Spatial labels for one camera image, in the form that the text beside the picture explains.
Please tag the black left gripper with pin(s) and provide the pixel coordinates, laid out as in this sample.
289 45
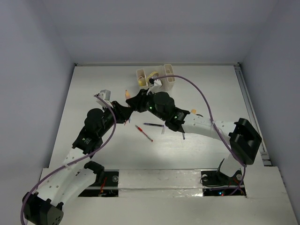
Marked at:
122 112

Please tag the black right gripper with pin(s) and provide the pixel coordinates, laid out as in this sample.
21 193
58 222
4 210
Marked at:
138 101

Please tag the pink highlighter marker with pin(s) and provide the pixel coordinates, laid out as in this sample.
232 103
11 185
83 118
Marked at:
127 94

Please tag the patterned washi tape roll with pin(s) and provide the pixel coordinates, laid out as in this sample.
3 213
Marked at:
154 73

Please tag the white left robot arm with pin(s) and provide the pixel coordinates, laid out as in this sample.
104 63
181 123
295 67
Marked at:
45 203

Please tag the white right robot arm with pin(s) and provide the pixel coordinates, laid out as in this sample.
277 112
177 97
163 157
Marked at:
240 137

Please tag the purple gel pen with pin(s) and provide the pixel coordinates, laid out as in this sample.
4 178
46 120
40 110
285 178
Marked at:
153 125

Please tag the red gel pen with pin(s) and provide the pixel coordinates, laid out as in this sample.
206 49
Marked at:
149 138

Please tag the white perforated organizer basket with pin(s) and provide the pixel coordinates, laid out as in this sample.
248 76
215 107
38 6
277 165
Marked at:
164 72

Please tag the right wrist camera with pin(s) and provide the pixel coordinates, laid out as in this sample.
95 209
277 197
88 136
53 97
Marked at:
155 86

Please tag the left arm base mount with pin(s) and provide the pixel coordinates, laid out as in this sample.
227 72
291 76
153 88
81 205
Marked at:
107 187

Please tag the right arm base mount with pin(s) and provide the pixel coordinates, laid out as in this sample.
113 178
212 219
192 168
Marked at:
215 183

